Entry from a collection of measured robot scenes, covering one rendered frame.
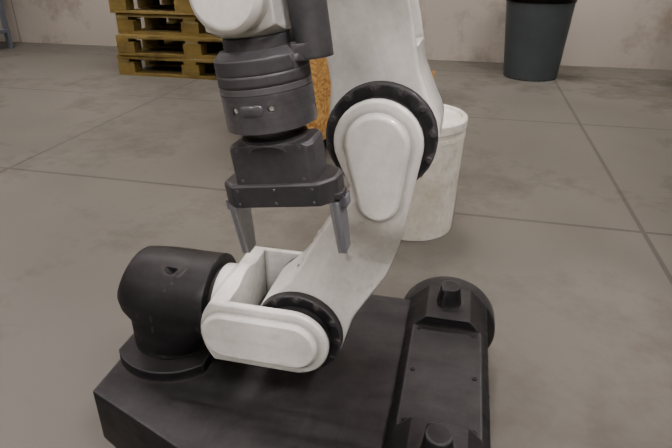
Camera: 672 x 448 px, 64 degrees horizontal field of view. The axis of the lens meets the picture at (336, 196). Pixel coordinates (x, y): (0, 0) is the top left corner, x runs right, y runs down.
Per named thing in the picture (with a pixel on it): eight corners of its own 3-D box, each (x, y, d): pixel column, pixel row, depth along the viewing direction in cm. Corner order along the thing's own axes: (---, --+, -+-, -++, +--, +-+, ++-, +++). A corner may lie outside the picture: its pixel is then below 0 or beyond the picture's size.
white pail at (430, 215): (374, 196, 198) (378, 67, 178) (458, 205, 192) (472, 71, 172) (357, 237, 170) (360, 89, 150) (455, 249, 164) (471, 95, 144)
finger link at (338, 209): (337, 256, 55) (328, 201, 53) (344, 242, 58) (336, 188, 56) (352, 257, 55) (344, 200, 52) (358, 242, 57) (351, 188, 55)
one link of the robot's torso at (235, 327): (202, 366, 87) (193, 298, 82) (249, 296, 105) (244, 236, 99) (326, 388, 83) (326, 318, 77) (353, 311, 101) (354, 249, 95)
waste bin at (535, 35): (562, 71, 398) (577, -13, 374) (565, 85, 358) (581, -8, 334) (498, 67, 411) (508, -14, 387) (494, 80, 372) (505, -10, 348)
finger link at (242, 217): (258, 242, 61) (247, 191, 58) (247, 256, 58) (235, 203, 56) (245, 242, 61) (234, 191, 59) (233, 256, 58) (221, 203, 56)
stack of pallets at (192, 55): (307, 61, 435) (305, -55, 400) (274, 83, 363) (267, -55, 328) (173, 55, 459) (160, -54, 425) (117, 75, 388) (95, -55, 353)
